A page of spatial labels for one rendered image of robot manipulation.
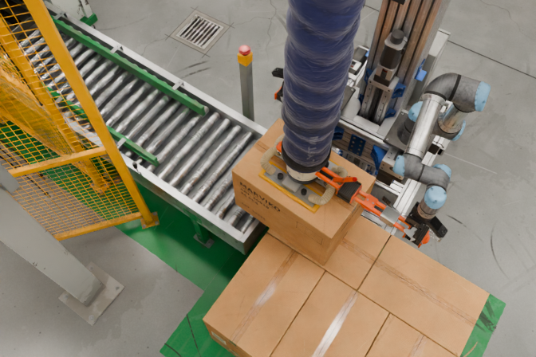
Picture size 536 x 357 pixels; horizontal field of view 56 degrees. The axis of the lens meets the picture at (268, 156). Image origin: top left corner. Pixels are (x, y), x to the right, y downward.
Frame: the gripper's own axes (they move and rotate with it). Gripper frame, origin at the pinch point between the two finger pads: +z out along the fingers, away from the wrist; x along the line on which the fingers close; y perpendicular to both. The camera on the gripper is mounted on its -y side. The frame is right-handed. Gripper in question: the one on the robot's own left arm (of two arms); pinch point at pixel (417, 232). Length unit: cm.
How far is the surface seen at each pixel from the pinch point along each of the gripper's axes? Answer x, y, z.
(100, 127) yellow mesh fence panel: 47, 149, -2
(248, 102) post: -46, 133, 63
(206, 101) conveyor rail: -28, 153, 60
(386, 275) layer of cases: -1, 1, 66
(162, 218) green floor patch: 38, 146, 120
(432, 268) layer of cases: -20, -18, 66
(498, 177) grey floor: -135, -28, 119
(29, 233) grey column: 103, 141, 11
